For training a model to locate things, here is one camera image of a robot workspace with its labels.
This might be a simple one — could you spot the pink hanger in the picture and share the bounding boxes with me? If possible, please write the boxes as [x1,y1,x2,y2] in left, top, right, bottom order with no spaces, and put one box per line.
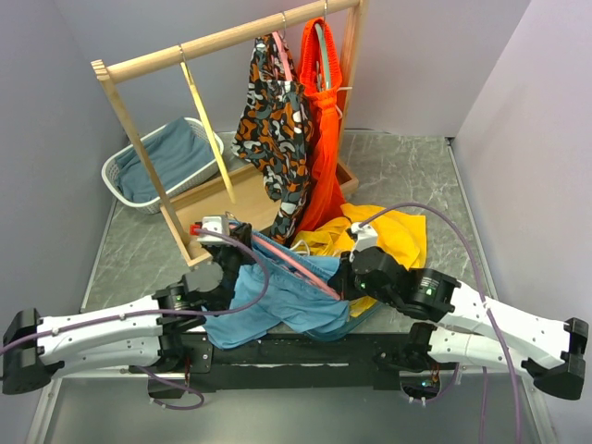
[225,213,342,309]
[271,31,294,90]

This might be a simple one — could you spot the light blue shorts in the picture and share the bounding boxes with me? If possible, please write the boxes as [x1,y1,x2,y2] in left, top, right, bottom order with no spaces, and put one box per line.
[203,231,350,350]

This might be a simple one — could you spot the yellow hanger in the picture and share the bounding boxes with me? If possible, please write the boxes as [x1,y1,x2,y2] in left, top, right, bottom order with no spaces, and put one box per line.
[178,43,236,204]

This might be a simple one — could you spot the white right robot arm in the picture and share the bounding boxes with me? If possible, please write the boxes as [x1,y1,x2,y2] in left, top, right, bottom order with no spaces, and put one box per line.
[328,247,589,401]

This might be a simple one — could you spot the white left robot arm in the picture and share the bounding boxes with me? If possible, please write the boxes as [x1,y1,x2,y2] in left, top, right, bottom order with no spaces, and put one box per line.
[1,243,254,395]

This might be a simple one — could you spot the yellow shorts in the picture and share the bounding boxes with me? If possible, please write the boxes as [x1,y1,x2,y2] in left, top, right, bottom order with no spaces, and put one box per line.
[290,203,427,319]

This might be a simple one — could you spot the orange shorts on hanger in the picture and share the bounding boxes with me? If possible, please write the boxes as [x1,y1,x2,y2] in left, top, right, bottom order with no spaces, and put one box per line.
[296,18,345,232]

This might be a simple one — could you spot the patterned shorts on hanger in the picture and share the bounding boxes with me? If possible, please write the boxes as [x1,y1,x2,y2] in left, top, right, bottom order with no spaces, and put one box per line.
[231,33,314,244]

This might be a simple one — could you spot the pink hanger under patterned shorts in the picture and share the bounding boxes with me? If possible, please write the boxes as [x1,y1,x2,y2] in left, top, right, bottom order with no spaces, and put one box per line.
[271,31,294,90]

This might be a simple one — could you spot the green hanger under orange shorts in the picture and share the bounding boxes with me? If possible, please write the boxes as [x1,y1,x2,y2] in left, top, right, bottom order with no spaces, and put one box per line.
[314,0,332,92]

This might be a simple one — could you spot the wooden clothes rack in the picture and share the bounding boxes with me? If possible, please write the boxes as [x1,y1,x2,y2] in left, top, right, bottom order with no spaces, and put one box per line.
[92,1,368,267]

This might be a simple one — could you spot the white plastic basket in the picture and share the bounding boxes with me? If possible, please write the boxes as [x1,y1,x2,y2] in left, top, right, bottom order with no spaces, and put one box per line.
[101,116,226,216]

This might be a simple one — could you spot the grey-blue cloth in basket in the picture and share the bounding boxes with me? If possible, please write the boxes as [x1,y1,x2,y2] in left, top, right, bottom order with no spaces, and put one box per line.
[113,117,219,204]

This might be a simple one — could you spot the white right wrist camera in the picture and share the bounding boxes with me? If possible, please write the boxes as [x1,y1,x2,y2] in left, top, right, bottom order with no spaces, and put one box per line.
[350,222,378,262]

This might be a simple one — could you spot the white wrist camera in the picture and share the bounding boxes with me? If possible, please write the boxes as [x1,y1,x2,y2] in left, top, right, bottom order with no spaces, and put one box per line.
[350,222,378,262]
[189,215,238,247]

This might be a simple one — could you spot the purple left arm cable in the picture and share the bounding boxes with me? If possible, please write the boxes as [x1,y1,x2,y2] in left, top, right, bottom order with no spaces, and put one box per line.
[0,226,272,357]

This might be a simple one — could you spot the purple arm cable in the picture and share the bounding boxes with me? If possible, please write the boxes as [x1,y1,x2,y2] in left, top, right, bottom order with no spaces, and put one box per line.
[358,201,526,444]
[0,226,272,357]

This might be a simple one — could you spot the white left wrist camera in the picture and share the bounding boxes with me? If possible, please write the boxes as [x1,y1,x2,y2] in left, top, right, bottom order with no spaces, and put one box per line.
[189,215,238,247]

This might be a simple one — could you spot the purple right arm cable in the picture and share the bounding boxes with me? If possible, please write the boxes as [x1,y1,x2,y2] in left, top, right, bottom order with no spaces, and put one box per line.
[358,201,526,444]

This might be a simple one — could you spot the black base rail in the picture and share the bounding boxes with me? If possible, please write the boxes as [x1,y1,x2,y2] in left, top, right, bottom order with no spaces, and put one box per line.
[130,328,458,401]

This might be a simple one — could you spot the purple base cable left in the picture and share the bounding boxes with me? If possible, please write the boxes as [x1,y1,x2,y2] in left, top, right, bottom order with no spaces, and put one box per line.
[133,363,205,412]

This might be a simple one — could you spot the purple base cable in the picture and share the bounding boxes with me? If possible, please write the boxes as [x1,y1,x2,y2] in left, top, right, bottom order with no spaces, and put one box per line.
[406,363,489,444]
[133,363,205,412]

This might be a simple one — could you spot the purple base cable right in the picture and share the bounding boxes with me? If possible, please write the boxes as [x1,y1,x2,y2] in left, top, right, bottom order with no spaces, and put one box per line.
[406,363,489,444]

